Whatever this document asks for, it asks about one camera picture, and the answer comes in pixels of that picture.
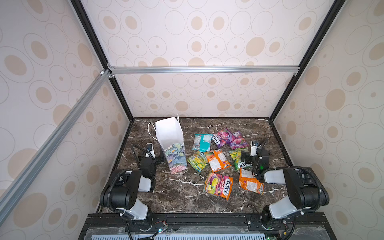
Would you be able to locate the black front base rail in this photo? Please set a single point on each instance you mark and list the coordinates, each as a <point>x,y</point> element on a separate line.
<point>206,226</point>

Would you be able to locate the black right corner post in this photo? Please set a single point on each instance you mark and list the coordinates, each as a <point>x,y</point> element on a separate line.
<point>319,36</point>

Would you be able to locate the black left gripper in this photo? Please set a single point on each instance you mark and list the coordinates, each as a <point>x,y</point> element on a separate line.
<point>151,159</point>

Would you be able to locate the yellow green snack packet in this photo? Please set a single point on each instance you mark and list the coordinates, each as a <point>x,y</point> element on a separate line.
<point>198,161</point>

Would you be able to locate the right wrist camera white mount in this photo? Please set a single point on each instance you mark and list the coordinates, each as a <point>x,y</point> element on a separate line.
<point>254,147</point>

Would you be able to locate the silver left aluminium rail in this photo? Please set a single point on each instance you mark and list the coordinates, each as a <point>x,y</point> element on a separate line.
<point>23,181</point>

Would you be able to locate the silver aluminium rail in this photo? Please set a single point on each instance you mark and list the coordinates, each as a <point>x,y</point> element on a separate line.
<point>23,181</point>
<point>204,70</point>

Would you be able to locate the black left corner post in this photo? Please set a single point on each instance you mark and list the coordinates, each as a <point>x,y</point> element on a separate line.
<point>88,28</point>

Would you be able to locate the pink candy packet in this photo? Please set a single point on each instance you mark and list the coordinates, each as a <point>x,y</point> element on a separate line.
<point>238,141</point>

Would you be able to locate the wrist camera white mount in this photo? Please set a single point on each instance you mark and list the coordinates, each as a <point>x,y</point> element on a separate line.
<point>150,150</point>
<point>254,147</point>

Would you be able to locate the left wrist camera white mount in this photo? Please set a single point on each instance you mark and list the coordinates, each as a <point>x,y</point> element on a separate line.
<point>150,150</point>

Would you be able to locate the teal snack packet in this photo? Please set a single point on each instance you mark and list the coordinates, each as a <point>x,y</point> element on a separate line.
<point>202,142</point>

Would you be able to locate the orange snack packet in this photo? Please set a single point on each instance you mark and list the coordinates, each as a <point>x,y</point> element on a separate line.
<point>217,160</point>
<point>250,183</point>

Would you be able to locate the white floral paper bag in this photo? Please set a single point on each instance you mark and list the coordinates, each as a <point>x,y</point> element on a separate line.
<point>169,134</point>

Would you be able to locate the silver rear aluminium rail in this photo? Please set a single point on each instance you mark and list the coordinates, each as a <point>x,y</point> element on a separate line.
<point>204,70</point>

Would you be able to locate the black corner post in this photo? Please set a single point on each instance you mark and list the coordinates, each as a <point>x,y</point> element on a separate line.
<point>319,36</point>
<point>88,28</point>

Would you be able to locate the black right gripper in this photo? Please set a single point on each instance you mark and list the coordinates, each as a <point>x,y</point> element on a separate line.
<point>256,157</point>

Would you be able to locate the green Fox's spring tea packet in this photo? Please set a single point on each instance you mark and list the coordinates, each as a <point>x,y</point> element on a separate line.
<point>238,162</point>

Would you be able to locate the purple Fox's candy packet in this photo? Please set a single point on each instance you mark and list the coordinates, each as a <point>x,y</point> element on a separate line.
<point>223,137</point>

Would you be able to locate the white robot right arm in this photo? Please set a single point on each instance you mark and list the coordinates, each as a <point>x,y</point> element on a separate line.
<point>306,193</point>

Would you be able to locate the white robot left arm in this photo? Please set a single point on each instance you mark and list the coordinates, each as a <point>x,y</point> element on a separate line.
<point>120,194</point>

